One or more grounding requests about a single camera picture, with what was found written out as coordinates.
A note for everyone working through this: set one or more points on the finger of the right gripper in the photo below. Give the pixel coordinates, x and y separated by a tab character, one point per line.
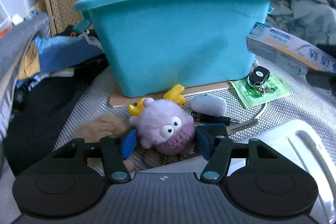
321	79
329	49

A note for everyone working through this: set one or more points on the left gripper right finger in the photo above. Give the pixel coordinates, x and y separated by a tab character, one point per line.
215	146

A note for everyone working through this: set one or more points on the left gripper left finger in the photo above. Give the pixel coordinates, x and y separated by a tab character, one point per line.
114	151

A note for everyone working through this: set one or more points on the toothpaste box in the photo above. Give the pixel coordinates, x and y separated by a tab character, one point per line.
288	51

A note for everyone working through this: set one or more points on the purple fluffy plush keychain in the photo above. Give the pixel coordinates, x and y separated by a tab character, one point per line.
166	126

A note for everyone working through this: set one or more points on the white bin lid blue handle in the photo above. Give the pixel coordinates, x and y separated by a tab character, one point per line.
282	175

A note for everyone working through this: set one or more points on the yellow rubber duck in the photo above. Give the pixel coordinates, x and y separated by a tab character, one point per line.
137	108
175	95

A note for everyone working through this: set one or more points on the green sachet packet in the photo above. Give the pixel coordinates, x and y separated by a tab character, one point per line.
273	89

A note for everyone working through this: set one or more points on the white oval plastic case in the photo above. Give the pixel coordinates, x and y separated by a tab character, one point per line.
209	104

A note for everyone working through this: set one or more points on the black car key fob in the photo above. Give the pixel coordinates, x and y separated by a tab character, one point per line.
258	77

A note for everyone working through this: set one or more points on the pile of dark clothes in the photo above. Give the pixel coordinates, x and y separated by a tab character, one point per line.
43	103

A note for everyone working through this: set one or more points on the teal plastic storage bin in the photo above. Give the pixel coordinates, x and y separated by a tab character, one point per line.
152	45

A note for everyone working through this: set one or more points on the brown fluffy plush keychain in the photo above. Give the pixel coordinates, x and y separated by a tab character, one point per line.
104	125

